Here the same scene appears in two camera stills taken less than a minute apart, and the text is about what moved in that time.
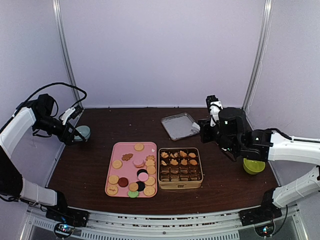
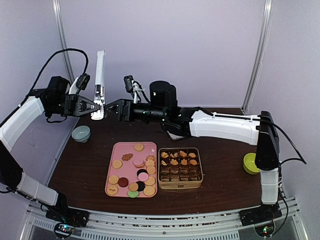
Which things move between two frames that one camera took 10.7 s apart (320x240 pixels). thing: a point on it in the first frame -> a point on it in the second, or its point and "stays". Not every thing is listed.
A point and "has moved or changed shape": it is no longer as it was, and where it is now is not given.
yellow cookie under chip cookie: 117,164 stays
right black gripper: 205,136 -> 121,110
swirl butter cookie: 164,154 stays
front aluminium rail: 225,225 stays
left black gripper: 67,140 -> 71,105
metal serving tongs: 195,128 has moved or changed shape
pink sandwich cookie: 143,176 stays
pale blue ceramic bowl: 84,130 stays
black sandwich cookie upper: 141,170 stays
